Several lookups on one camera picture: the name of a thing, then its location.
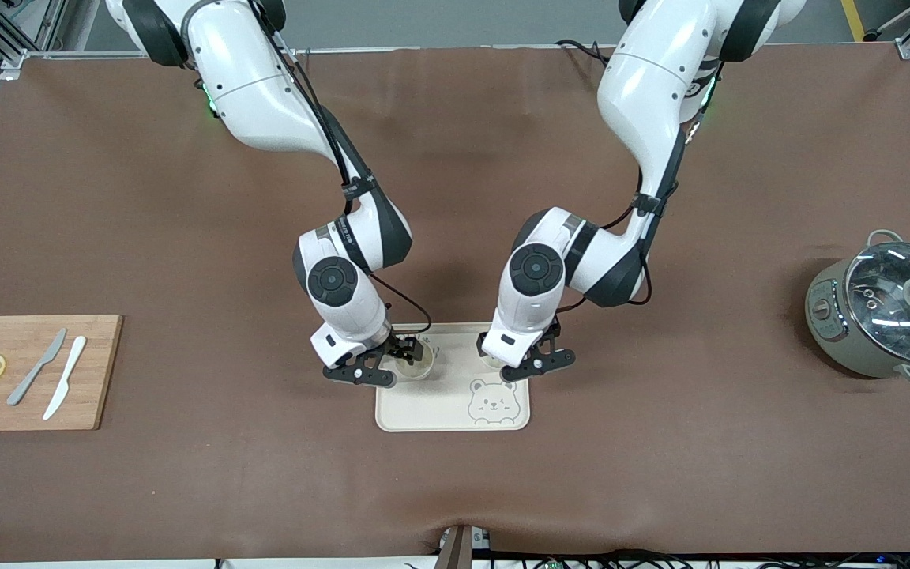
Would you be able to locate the cream bear print tray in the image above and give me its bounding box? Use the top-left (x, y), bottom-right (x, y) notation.
top-left (375, 322), bottom-right (531, 433)

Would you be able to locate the brown table cover mat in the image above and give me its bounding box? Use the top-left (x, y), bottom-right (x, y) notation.
top-left (0, 43), bottom-right (910, 563)

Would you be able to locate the wooden cutting board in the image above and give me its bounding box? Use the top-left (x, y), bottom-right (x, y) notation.
top-left (0, 315), bottom-right (123, 432)

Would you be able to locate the white plastic knife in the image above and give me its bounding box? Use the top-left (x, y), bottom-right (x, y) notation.
top-left (42, 335), bottom-right (88, 421)

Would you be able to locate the grey-green cooking pot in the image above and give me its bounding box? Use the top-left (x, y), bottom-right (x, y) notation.
top-left (805, 228), bottom-right (910, 388)

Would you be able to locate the grey plastic knife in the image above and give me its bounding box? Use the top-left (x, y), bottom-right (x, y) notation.
top-left (6, 327), bottom-right (68, 407)

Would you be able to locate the glass pot lid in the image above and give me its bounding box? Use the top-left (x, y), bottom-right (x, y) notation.
top-left (844, 241), bottom-right (910, 364)

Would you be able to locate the yellow floor tape strip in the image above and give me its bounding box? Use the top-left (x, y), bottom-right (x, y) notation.
top-left (841, 0), bottom-right (867, 43)

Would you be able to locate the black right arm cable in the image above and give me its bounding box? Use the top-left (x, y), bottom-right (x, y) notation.
top-left (264, 22), bottom-right (433, 337)

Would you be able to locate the brown camera mount post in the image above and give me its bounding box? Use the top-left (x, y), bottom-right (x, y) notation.
top-left (435, 523), bottom-right (492, 569)

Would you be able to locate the black base cable bundle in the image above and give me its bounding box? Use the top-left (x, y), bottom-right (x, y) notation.
top-left (555, 38), bottom-right (615, 66)

